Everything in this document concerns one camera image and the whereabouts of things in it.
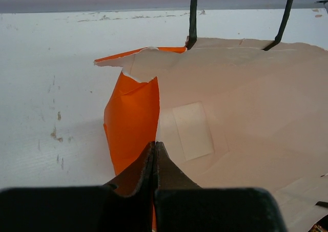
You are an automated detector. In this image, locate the brown snack bag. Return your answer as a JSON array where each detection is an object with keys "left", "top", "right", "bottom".
[{"left": 309, "top": 223, "right": 327, "bottom": 232}]

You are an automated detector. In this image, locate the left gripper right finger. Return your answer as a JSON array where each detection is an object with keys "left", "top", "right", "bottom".
[{"left": 153, "top": 142, "right": 287, "bottom": 231}]

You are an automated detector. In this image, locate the orange paper bag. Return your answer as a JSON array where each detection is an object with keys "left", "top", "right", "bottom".
[{"left": 95, "top": 0, "right": 327, "bottom": 231}]

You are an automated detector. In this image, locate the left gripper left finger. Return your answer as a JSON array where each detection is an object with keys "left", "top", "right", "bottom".
[{"left": 1, "top": 142, "right": 155, "bottom": 231}]

